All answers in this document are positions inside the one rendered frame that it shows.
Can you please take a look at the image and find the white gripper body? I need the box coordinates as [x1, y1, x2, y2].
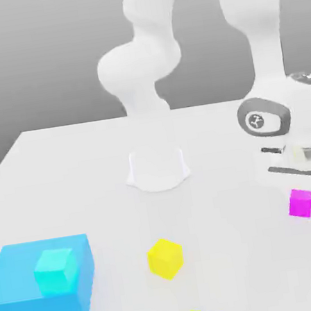
[253, 155, 311, 205]

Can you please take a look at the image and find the small magenta cube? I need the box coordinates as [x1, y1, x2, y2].
[285, 186, 311, 221]

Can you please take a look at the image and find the small yellow cube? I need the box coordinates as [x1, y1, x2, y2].
[144, 235, 188, 284]

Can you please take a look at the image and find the small cyan cube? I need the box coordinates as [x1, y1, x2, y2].
[30, 245, 82, 299]

